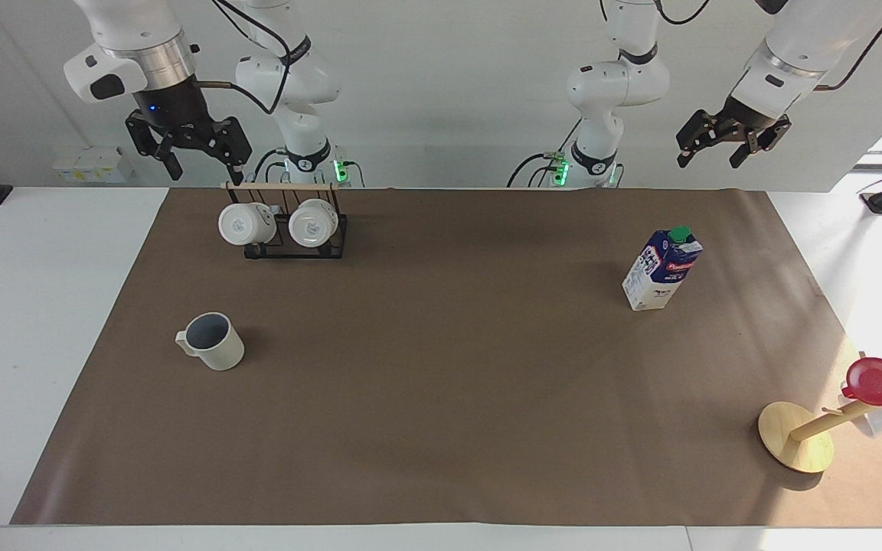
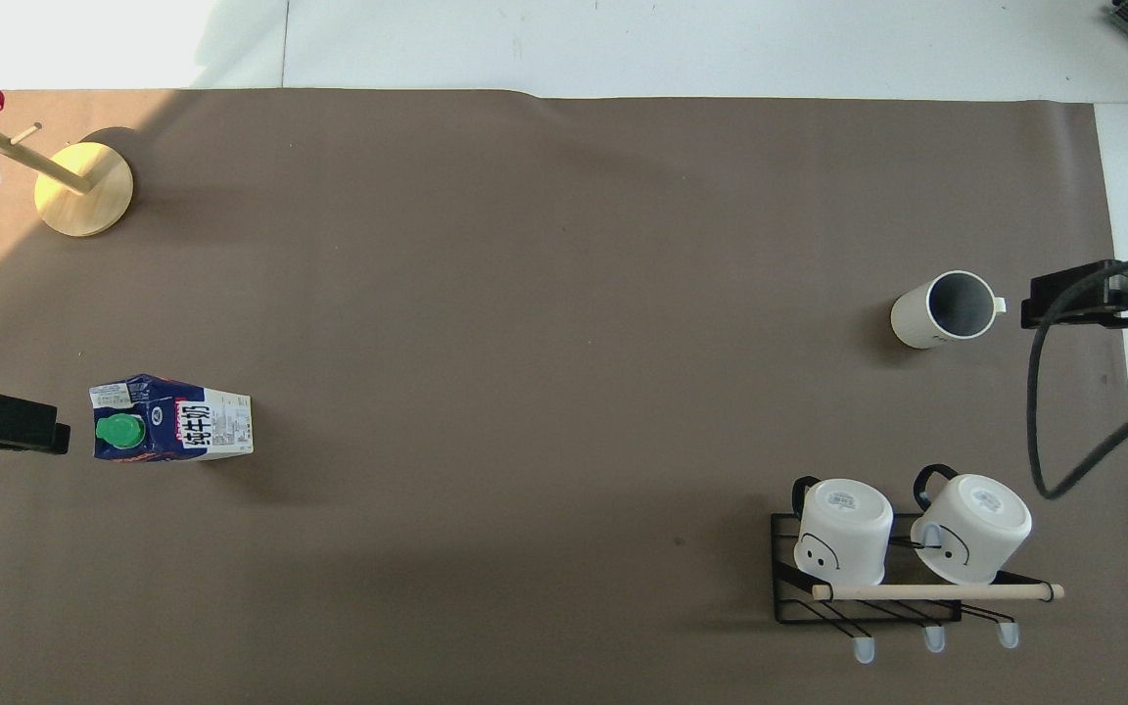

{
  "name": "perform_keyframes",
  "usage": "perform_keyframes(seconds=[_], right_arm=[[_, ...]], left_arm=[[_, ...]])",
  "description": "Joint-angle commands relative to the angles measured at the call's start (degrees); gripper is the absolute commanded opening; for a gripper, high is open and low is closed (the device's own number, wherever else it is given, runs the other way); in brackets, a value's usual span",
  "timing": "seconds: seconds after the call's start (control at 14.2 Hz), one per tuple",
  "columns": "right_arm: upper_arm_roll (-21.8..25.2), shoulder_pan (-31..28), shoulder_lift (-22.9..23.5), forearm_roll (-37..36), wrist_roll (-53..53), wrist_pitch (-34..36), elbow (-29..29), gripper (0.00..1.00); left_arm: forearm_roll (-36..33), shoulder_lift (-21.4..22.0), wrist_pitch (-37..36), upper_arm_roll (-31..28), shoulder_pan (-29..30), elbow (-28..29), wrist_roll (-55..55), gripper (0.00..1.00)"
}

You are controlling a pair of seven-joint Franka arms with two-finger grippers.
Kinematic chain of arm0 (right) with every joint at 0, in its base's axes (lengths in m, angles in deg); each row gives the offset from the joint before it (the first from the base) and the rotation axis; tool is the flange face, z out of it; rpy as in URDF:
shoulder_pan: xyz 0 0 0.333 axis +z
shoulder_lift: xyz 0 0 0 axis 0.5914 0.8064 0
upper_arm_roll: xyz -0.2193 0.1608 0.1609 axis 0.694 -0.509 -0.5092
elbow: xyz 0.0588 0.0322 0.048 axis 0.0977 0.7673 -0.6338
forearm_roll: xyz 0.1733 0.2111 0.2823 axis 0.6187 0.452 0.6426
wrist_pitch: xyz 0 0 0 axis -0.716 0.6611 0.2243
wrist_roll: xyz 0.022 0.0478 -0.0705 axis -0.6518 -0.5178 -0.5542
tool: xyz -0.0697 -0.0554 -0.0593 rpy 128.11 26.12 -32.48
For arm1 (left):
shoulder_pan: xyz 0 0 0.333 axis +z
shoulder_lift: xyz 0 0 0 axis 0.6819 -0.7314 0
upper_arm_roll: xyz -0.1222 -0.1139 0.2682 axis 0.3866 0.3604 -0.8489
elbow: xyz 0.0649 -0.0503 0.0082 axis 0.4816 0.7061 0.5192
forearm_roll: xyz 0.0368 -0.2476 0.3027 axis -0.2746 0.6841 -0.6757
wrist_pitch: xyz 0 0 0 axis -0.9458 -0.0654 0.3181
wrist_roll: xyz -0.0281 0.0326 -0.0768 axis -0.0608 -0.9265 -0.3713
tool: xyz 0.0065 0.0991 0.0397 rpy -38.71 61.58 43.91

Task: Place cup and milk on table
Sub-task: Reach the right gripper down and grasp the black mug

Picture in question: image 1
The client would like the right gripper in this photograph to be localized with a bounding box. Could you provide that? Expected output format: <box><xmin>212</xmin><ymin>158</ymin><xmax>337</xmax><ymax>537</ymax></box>
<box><xmin>125</xmin><ymin>73</ymin><xmax>252</xmax><ymax>186</ymax></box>

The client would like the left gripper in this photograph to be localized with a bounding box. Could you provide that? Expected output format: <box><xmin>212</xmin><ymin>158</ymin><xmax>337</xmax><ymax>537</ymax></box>
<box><xmin>676</xmin><ymin>93</ymin><xmax>792</xmax><ymax>170</ymax></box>

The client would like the blue white milk carton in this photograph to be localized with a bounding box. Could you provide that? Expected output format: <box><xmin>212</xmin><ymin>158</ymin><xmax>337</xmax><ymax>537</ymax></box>
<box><xmin>622</xmin><ymin>226</ymin><xmax>704</xmax><ymax>312</ymax></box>

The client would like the beige cup grey inside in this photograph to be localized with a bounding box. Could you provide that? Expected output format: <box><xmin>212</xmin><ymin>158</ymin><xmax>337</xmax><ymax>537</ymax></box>
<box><xmin>174</xmin><ymin>311</ymin><xmax>246</xmax><ymax>373</ymax></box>

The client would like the white mug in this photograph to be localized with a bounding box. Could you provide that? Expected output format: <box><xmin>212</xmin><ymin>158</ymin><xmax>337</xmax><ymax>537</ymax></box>
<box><xmin>217</xmin><ymin>201</ymin><xmax>279</xmax><ymax>248</ymax></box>
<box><xmin>288</xmin><ymin>198</ymin><xmax>339</xmax><ymax>249</ymax></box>

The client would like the wooden mug tree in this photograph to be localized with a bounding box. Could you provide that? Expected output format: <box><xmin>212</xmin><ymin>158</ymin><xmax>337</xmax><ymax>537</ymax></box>
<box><xmin>757</xmin><ymin>399</ymin><xmax>880</xmax><ymax>474</ymax></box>

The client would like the black cable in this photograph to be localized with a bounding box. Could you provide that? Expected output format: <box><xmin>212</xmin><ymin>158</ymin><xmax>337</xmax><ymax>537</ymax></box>
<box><xmin>505</xmin><ymin>152</ymin><xmax>569</xmax><ymax>189</ymax></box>
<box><xmin>199</xmin><ymin>0</ymin><xmax>293</xmax><ymax>116</ymax></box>
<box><xmin>253</xmin><ymin>148</ymin><xmax>290</xmax><ymax>187</ymax></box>
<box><xmin>812</xmin><ymin>0</ymin><xmax>882</xmax><ymax>93</ymax></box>

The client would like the black wire mug rack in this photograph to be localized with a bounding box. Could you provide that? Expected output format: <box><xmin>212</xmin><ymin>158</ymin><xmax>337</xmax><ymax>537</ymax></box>
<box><xmin>222</xmin><ymin>179</ymin><xmax>350</xmax><ymax>261</ymax></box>

